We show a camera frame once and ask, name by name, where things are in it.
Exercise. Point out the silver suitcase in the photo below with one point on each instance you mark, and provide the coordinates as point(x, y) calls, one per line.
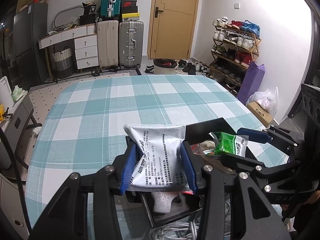
point(130, 44)

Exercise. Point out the teal checked tablecloth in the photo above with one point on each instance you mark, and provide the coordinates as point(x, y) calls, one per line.
point(84, 128)

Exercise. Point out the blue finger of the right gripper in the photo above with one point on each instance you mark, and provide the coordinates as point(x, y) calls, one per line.
point(256, 136)
point(241, 164)

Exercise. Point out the oval mirror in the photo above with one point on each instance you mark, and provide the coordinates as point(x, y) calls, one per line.
point(67, 16)

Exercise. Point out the cream cloth bag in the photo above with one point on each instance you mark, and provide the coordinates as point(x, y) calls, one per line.
point(207, 145)

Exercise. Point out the green snack packet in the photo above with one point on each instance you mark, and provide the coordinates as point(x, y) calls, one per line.
point(228, 143)

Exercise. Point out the wooden door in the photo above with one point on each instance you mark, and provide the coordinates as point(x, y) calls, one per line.
point(171, 28)

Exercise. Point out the white plastic bag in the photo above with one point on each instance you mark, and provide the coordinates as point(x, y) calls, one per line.
point(268, 100)

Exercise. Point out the stacked shoe boxes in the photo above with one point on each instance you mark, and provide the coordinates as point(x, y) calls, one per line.
point(129, 10)

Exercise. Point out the beige suitcase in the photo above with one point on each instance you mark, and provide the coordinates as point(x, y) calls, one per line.
point(107, 43)

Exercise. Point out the black cardboard box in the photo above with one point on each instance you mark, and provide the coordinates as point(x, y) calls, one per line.
point(185, 205)

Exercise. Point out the shoe rack with shoes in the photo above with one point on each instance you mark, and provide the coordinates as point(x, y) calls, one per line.
point(235, 46)

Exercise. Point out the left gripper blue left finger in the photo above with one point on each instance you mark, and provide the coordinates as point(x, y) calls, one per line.
point(65, 216)

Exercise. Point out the dark refrigerator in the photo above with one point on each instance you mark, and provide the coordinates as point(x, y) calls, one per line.
point(30, 25)

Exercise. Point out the red white printed packet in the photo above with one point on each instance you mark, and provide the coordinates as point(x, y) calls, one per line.
point(187, 192)

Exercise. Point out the cardboard box on floor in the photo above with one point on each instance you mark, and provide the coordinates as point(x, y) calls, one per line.
point(263, 116)

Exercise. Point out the grey side cabinet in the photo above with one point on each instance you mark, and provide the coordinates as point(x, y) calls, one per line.
point(22, 118)

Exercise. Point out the white bubble foam piece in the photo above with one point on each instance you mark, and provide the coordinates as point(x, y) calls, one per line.
point(163, 201)

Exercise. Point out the laundry basket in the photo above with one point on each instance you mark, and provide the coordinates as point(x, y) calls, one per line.
point(63, 62)

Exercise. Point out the white air purifier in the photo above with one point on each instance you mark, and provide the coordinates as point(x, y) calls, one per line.
point(5, 93)

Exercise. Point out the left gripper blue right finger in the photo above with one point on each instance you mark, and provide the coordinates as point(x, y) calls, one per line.
point(252, 215)

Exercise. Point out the purple bag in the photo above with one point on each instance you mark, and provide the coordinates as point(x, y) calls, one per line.
point(251, 82)

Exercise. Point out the silver printed pouch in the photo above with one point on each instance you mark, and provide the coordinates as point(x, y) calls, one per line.
point(159, 165)

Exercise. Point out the yellow plastic bag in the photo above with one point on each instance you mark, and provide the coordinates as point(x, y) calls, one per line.
point(2, 112)

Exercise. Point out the white drawer desk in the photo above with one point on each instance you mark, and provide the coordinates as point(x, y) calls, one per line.
point(83, 43)

